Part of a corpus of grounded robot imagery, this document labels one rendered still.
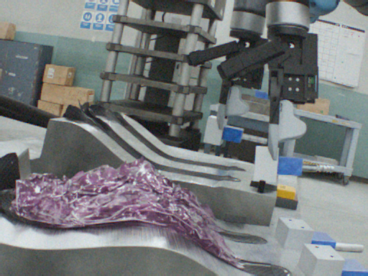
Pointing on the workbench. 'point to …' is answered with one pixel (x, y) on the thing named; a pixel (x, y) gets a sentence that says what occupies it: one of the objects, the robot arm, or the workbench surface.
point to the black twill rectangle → (234, 218)
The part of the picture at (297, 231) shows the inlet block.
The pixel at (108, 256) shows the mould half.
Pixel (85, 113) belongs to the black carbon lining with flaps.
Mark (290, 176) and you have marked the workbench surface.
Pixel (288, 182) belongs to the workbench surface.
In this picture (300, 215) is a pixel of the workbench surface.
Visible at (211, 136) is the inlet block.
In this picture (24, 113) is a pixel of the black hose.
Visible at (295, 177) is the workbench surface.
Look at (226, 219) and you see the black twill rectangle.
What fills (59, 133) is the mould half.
